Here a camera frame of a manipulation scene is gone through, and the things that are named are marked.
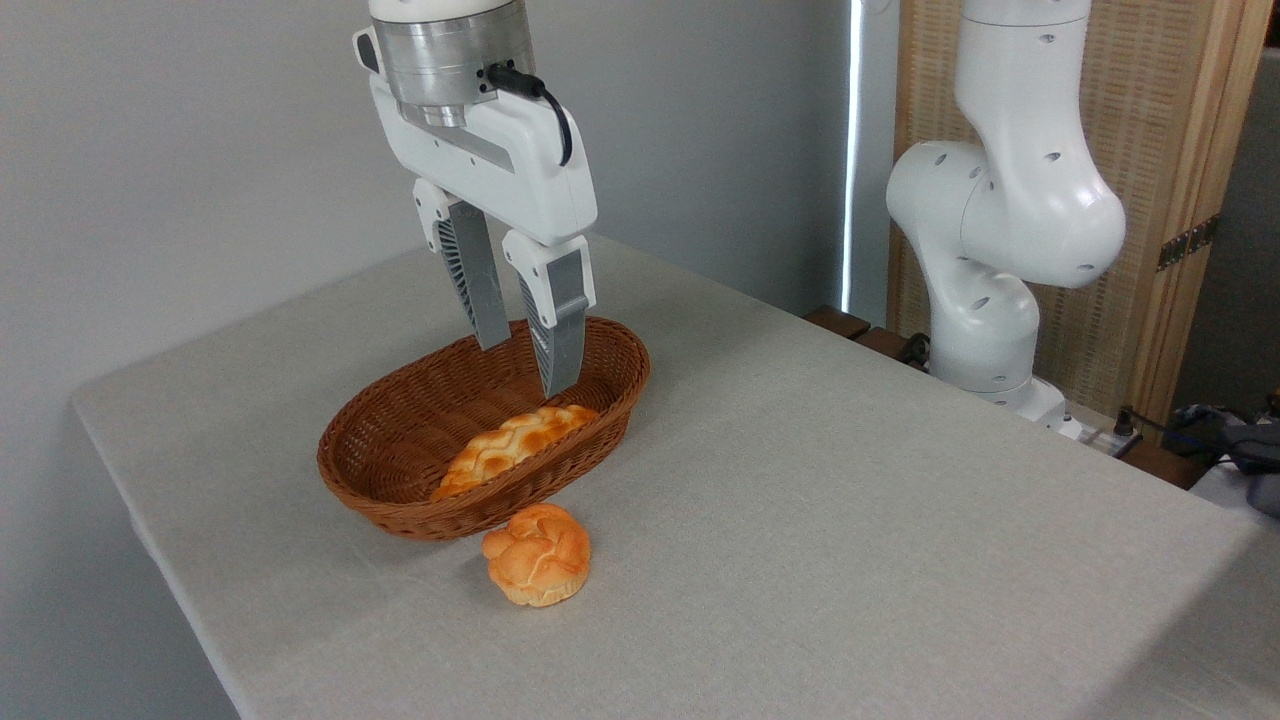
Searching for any bright vertical light strip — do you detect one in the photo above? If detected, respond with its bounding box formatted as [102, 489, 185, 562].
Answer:
[843, 0, 863, 313]

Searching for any dark grey bag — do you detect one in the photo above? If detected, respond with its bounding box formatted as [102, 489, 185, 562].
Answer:
[1165, 403, 1280, 518]

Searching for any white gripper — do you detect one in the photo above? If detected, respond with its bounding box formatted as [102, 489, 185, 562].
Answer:
[352, 28, 598, 399]

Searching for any wooden rattan folding screen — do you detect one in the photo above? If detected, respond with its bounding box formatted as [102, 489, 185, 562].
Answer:
[888, 0, 1276, 431]

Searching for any white power strip with plug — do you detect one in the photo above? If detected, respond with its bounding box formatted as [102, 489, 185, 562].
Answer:
[1060, 405, 1143, 458]

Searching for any long braided bread loaf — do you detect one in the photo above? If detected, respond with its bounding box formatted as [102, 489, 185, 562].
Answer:
[430, 404, 599, 502]

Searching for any metal screen hinge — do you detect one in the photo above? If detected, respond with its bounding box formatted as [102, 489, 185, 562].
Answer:
[1157, 215, 1220, 272]

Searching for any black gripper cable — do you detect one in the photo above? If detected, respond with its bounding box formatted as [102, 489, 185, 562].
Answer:
[487, 62, 574, 167]

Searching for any brown oval wicker basket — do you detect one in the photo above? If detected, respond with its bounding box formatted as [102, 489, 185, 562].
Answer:
[317, 316, 651, 542]

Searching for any round knotted bread bun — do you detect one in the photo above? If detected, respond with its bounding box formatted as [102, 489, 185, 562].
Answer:
[482, 503, 592, 608]

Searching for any grey linen tablecloth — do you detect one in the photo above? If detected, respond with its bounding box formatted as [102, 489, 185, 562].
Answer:
[70, 222, 1280, 720]

